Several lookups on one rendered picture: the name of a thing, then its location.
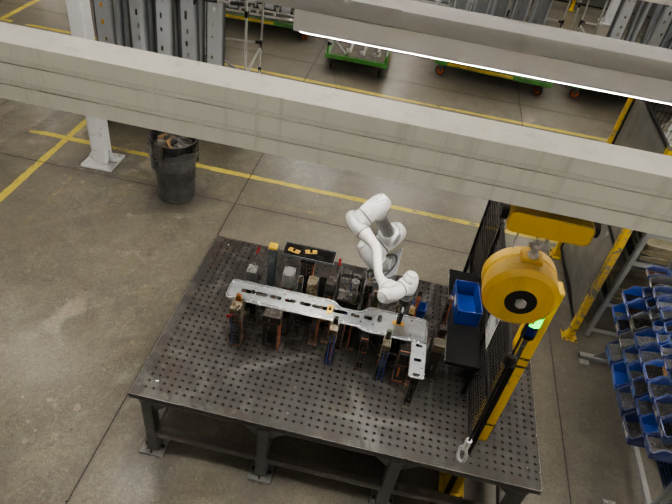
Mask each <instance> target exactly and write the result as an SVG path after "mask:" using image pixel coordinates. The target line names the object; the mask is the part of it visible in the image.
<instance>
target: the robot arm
mask: <svg viewBox="0 0 672 504"><path fill-rule="evenodd" d="M390 207H391V201H390V200H389V199H388V197H387V196H386V195H385V194H383V193H380V194H377V195H375V196H373V197H372V198H370V199H369V200H368V201H366V202H365V203H364V204H363V205H362V206H361V207H360V208H359V209H358V210H356V211H355V210H351V211H349V212H348V213H347V214H346V216H345V218H346V222H347V224H348V226H349V228H350V229H351V231H352V232H353V233H354V234H355V235H356V236H357V237H358V238H359V239H361V241H360V242H359V243H358V252H359V254H360V256H361V258H362V260H363V261H364V262H365V263H366V264H367V266H369V267H370V268H368V269H367V270H366V271H367V273H369V272H372V273H371V275H370V277H371V278H373V277H375V279H376V281H377V283H378V284H379V291H378V293H377V297H378V300H379V301H380V302H381V303H383V304H389V303H392V302H395V301H397V300H399V303H400V309H399V313H398V316H397V320H396V321H397V322H396V324H399V325H400V324H401V321H402V318H403V315H404V313H405V312H404V311H405V309H406V306H407V305H409V304H410V302H411V300H412V299H413V295H414V293H415V291H416V289H417V286H418V281H419V277H418V274H417V273H416V272H414V271H407V272H406V273H405V274H404V275H403V277H402V278H401V279H400V280H398V281H397V282H396V281H393V280H392V279H387V278H385V276H384V275H383V273H385V272H388V271H389V270H390V266H391V262H392V259H393V256H392V255H391V256H389V257H386V254H387V253H388V252H389V251H390V250H392V249H393V248H394V247H396V246H397V245H398V244H399V243H400V242H401V241H402V240H403V239H404V237H405V235H406V229H405V227H404V226H403V225H402V224H401V223H400V222H392V223H391V222H390V220H389V218H388V216H387V213H388V210H389V209H390ZM373 222H375V224H376V226H377V227H378V229H379V232H378V235H377V236H376V237H375V236H374V234H373V232H372V230H371V229H370V227H369V226H370V225H371V224H372V223H373Z"/></svg>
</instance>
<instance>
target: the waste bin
mask: <svg viewBox="0 0 672 504"><path fill-rule="evenodd" d="M148 144H149V145H150V161H151V167H152V169H154V170H155V171H156V177H157V184H158V191H159V195H160V197H161V198H162V199H163V200H164V201H166V202H169V203H174V204H179V203H185V202H187V201H190V200H191V199H192V198H193V197H194V195H195V184H196V161H199V147H198V144H199V139H196V138H191V137H186V136H181V135H177V134H172V133H167V132H162V131H157V130H153V129H151V130H150V131H149V133H148Z"/></svg>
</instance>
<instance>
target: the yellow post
mask: <svg viewBox="0 0 672 504"><path fill-rule="evenodd" d="M557 282H558V285H559V290H560V300H559V302H558V305H557V307H556V308H555V309H554V311H553V312H551V313H550V314H549V315H548V316H546V317H545V319H544V321H543V323H542V325H541V327H540V328H539V330H538V332H537V334H536V336H535V338H534V340H532V341H529V342H528V343H527V344H526V347H525V348H524V350H523V352H522V354H521V356H520V358H519V360H518V362H517V365H516V367H515V369H514V371H513V373H512V375H511V377H510V379H509V381H508V383H507V385H506V387H505V389H504V391H503V392H502V394H501V396H500V398H499V400H498V402H497V404H496V406H495V408H494V410H493V412H492V414H491V415H490V417H489V419H488V421H487V423H486V425H485V427H484V429H483V431H482V433H481V435H480V437H479V438H478V439H479V440H484V441H486V440H487V439H488V437H489V435H490V433H491V431H492V429H493V427H494V426H495V424H496V422H497V420H498V418H499V416H500V415H501V413H502V411H503V409H504V407H505V405H506V403H507V402H508V400H509V398H510V396H511V394H512V392H513V390H514V389H515V387H516V385H517V383H518V381H519V379H520V377H521V376H522V374H523V372H524V370H525V368H526V366H527V365H528V363H529V361H530V359H531V357H532V355H533V353H534V352H535V350H536V348H537V346H538V344H539V342H540V340H541V339H542V337H543V335H544V333H545V331H546V329H547V327H548V326H549V324H550V322H551V320H552V318H553V316H554V315H555V313H556V311H557V309H558V307H559V305H560V303H561V302H562V300H563V298H564V296H565V291H564V285H563V283H562V282H559V281H557ZM524 325H525V323H521V325H520V327H519V329H518V331H517V333H516V336H515V338H514V340H513V342H512V344H513V349H514V347H515V345H516V343H517V341H518V339H519V337H520V335H521V334H520V333H521V331H522V329H523V327H524ZM451 477H452V475H451V474H447V473H443V472H439V490H438V491H439V492H443V493H444V491H445V489H446V487H447V485H448V483H449V481H450V479H451ZM465 479H466V478H463V477H458V479H457V481H456V483H455V485H454V486H453V488H452V490H451V492H450V494H449V495H452V496H456V497H460V498H464V481H465Z"/></svg>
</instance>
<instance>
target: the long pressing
mask: <svg viewBox="0 0 672 504"><path fill-rule="evenodd" d="M242 289H245V290H250V291H252V290H255V292H256V293H257V292H259V293H264V294H267V296H266V297H263V296H259V295H256V293H255V294H253V293H252V292H251V294H250V293H245V292H242ZM237 293H240V294H242V299H244V302H246V303H250V304H255V305H259V306H264V307H268V308H273V309H277V310H282V311H286V312H291V313H295V314H300V315H304V316H309V317H313V318H318V319H322V320H327V321H331V322H332V321H333V318H334V315H338V316H339V323H340V324H345V325H349V326H354V327H357V328H359V329H361V330H362V331H364V332H367V333H371V334H376V335H380V336H385V335H386V332H387V329H392V330H393V332H392V335H391V337H392V338H394V339H398V340H403V341H407V342H417V343H422V344H426V343H427V335H428V321H427V320H426V319H423V318H418V317H414V316H409V315H405V314H404V315H403V318H402V321H401V322H405V325H404V327H403V326H399V325H394V324H392V320H397V316H398V313H395V312H391V311H386V310H382V309H377V308H373V307H369V308H366V309H364V310H362V311H357V310H352V309H348V308H343V307H340V306H339V305H338V304H337V302H336V301H334V300H331V299H327V298H322V297H318V296H313V295H308V294H304V293H299V292H295V291H290V290H286V289H281V288H277V287H272V286H268V285H263V284H259V283H254V282H249V281H245V280H240V279H233V280H232V281H231V283H230V285H229V287H228V289H227V291H226V293H225V296H226V297H227V298H228V299H232V300H233V299H234V297H236V294H237ZM284 294H285V295H284ZM272 295H273V296H277V297H281V300H277V299H272V298H270V297H271V296H272ZM251 297H252V298H251ZM286 299H291V300H295V301H296V303H290V302H286V301H285V300H286ZM300 302H304V303H309V304H311V305H310V307H308V306H304V305H300ZM329 304H330V305H334V307H333V309H336V310H340V311H345V312H347V315H345V314H340V313H336V312H332V314H327V313H326V311H327V310H322V309H317V308H313V307H312V306H313V305H318V306H322V307H327V308H328V305H329ZM310 310H312V311H310ZM352 313H354V314H359V315H360V316H359V317H354V316H351V314H352ZM379 315H382V317H383V318H382V322H378V321H377V319H378V316H379ZM365 316H368V317H371V318H372V320H367V319H365ZM360 321H361V322H360ZM373 324H374V325H373ZM410 335H411V336H410Z"/></svg>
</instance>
